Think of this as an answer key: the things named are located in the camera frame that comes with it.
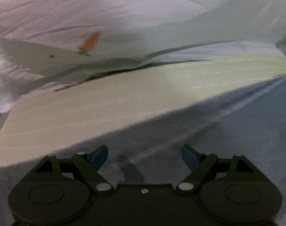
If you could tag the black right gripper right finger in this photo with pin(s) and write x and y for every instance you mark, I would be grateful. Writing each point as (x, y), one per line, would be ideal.
(202, 167)

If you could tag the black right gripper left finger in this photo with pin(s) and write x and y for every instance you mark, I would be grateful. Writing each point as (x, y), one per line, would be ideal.
(88, 165)

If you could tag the blue denim jeans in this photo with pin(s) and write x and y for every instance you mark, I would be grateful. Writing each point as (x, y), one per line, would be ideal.
(249, 121)

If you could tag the green grid cutting mat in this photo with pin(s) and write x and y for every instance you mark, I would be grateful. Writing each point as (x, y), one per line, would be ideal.
(53, 121)

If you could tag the light carrot print sheet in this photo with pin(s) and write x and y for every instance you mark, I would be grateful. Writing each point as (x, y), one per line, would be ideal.
(66, 41)

